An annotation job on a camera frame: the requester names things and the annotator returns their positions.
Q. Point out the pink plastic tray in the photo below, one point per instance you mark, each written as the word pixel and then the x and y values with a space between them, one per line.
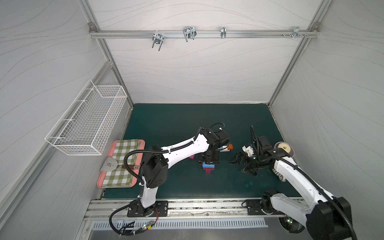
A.
pixel 102 180

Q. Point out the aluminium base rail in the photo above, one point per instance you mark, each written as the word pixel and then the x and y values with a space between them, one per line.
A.
pixel 178 208

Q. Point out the cream ring toy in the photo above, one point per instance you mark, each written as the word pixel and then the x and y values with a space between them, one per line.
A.
pixel 285 146

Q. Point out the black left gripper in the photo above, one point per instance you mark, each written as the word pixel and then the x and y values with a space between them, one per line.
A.
pixel 209 157

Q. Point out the metal bracket right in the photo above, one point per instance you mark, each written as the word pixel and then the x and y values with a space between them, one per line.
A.
pixel 296 34

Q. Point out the metal u-bolt clamp middle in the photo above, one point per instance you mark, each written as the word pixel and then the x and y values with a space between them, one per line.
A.
pixel 189 33

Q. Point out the white wire basket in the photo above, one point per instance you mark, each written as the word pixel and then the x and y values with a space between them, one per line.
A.
pixel 86 125

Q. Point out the aluminium top crossbar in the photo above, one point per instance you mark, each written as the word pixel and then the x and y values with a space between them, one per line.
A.
pixel 201 34

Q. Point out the metal u-bolt clamp left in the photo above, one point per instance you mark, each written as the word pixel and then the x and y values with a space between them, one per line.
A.
pixel 158 39

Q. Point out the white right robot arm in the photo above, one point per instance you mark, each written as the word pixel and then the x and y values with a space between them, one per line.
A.
pixel 323 215

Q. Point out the metal bracket small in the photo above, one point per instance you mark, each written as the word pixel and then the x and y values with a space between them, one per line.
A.
pixel 223 32

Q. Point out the grey ribbed mug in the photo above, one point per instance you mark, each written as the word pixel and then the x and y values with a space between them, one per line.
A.
pixel 279 175

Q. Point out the mauve bowl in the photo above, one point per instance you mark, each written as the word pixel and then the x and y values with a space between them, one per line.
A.
pixel 292 152

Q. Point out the metal u-bolt clamp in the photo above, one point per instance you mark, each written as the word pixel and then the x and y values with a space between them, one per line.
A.
pixel 158 39
pixel 189 33

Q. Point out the white slotted cable duct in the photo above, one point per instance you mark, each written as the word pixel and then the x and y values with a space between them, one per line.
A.
pixel 175 224

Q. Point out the light blue long lego brick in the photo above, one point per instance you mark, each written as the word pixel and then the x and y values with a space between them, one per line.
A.
pixel 208 166

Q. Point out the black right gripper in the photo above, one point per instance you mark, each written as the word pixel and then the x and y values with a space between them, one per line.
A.
pixel 250 157

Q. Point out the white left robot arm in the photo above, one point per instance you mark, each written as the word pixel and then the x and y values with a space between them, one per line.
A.
pixel 157 161

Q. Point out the green checkered cloth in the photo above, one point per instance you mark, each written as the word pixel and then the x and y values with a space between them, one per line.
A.
pixel 121 163

